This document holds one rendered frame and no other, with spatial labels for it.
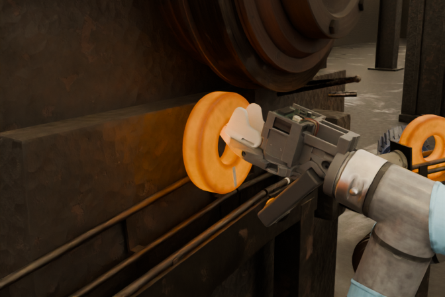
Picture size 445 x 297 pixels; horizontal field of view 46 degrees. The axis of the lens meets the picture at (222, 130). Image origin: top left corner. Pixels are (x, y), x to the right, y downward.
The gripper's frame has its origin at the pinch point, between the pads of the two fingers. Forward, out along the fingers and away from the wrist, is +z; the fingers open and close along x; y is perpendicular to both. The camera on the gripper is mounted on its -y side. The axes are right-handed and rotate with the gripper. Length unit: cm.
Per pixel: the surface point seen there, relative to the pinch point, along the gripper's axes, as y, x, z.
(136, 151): -4.9, 9.3, 8.1
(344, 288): -88, -108, 0
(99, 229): -13.1, 18.1, 4.5
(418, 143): -9, -59, -16
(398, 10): -56, -867, 248
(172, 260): -15.3, 12.7, -4.7
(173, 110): -0.3, 0.7, 9.3
